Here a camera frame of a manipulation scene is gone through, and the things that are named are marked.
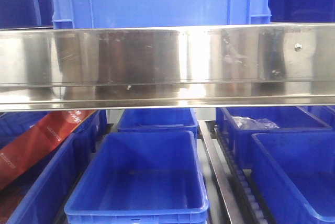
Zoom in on clear plastic bag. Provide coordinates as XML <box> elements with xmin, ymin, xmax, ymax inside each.
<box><xmin>232</xmin><ymin>116</ymin><xmax>280</xmax><ymax>130</ymax></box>

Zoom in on blue bin rear right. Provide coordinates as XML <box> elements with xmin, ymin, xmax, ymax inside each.
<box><xmin>216</xmin><ymin>106</ymin><xmax>332</xmax><ymax>169</ymax></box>

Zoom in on blue bin front right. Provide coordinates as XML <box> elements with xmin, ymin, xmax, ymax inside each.
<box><xmin>251</xmin><ymin>131</ymin><xmax>334</xmax><ymax>223</ymax></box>

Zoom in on red paper bag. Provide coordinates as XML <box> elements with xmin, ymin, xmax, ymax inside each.
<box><xmin>1</xmin><ymin>110</ymin><xmax>96</xmax><ymax>189</ymax></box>

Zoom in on blue bin front centre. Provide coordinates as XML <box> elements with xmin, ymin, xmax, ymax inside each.
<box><xmin>64</xmin><ymin>131</ymin><xmax>209</xmax><ymax>223</ymax></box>

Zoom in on blue bin front left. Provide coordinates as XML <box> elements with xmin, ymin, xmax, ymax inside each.
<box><xmin>1</xmin><ymin>110</ymin><xmax>107</xmax><ymax>223</ymax></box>

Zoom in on blue bin rear centre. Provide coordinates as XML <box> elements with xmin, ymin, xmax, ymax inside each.
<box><xmin>116</xmin><ymin>108</ymin><xmax>198</xmax><ymax>139</ymax></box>

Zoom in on metal roller track rail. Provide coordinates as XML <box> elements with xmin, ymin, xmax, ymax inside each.
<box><xmin>197</xmin><ymin>120</ymin><xmax>275</xmax><ymax>223</ymax></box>

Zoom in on stainless steel shelf beam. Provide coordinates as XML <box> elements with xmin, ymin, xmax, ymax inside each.
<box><xmin>1</xmin><ymin>23</ymin><xmax>334</xmax><ymax>111</ymax></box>

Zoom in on dark blue crate upper left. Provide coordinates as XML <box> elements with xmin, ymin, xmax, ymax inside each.
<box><xmin>1</xmin><ymin>0</ymin><xmax>53</xmax><ymax>29</ymax></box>

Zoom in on blue bin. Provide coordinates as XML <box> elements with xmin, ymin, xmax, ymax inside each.
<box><xmin>64</xmin><ymin>131</ymin><xmax>209</xmax><ymax>223</ymax></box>
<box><xmin>216</xmin><ymin>106</ymin><xmax>332</xmax><ymax>169</ymax></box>
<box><xmin>116</xmin><ymin>108</ymin><xmax>198</xmax><ymax>139</ymax></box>
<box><xmin>251</xmin><ymin>131</ymin><xmax>334</xmax><ymax>223</ymax></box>
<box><xmin>1</xmin><ymin>110</ymin><xmax>107</xmax><ymax>223</ymax></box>

